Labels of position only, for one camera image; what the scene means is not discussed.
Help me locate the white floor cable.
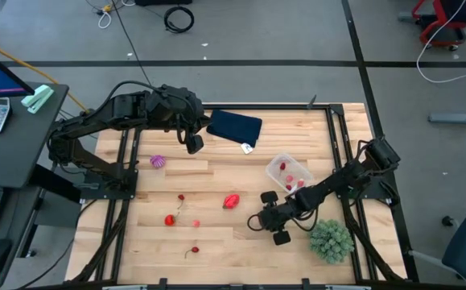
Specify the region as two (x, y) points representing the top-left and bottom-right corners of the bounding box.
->
(416, 0), (466, 85)

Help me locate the clear plastic tupperware container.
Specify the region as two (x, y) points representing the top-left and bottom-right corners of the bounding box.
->
(265, 152), (315, 195)

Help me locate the green bushy artificial plant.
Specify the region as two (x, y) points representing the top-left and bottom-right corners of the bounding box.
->
(307, 219), (356, 265)

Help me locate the yellow cable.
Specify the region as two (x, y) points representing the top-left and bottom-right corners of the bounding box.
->
(0, 35), (90, 113)

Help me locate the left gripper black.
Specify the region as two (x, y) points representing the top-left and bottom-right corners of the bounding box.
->
(151, 84), (212, 155)

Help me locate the red and black stool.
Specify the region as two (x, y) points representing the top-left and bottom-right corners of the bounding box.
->
(411, 0), (466, 52)

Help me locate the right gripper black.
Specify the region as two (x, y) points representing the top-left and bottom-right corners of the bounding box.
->
(256, 190), (300, 247)

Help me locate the white coiled cable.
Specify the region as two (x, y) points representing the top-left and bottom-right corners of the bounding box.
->
(97, 10), (113, 30)

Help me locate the black side desk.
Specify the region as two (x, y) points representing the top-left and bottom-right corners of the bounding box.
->
(0, 82), (83, 290)

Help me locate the navy blue folded cloth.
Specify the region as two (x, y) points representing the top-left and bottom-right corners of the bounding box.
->
(206, 109), (263, 148)

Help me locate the black coiled cable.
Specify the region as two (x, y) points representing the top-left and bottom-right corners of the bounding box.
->
(163, 5), (196, 34)

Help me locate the mint green stapler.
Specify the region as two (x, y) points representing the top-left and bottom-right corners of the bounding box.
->
(20, 84), (55, 114)

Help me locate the thin black floor cable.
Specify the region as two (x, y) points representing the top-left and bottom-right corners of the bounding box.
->
(109, 0), (153, 86)

